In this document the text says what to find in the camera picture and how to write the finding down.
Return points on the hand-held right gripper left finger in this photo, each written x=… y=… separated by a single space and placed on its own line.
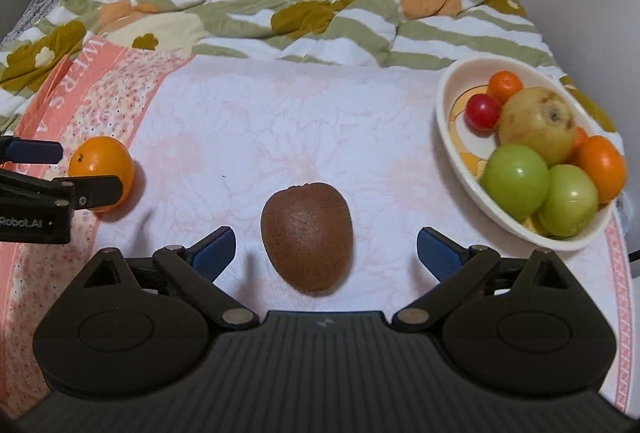
x=215 y=253

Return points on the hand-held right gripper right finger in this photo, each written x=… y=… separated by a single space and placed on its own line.
x=437 y=253

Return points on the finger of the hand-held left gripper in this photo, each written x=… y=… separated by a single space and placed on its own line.
x=32 y=151
x=90 y=193

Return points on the medium smooth orange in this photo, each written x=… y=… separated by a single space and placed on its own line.
x=100 y=158

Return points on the brown kiwi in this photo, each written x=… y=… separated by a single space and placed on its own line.
x=307 y=238

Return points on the green jujube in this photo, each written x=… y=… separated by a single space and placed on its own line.
x=515 y=180
x=567 y=200

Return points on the cream bowl with cartoon print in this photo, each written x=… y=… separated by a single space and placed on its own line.
x=452 y=123

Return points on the yellow pear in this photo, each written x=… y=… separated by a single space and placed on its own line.
x=537 y=125

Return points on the rough-skinned mandarin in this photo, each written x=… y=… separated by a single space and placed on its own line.
x=580 y=137

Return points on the large smooth orange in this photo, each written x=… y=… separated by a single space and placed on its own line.
x=602 y=168

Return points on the red cherry tomato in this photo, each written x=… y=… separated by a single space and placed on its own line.
x=482 y=111

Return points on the grey patterned cloth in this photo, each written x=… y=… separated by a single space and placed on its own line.
x=42 y=3

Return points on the pink floral bed sheet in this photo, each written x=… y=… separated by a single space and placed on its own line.
x=300 y=123

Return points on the tiny mandarin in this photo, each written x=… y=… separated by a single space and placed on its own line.
x=505 y=85

